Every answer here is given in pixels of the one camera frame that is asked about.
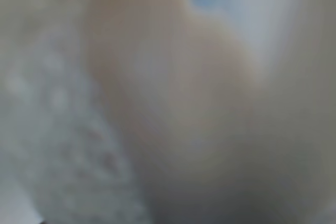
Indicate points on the pink label drink bottle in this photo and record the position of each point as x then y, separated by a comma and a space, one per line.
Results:
155, 111

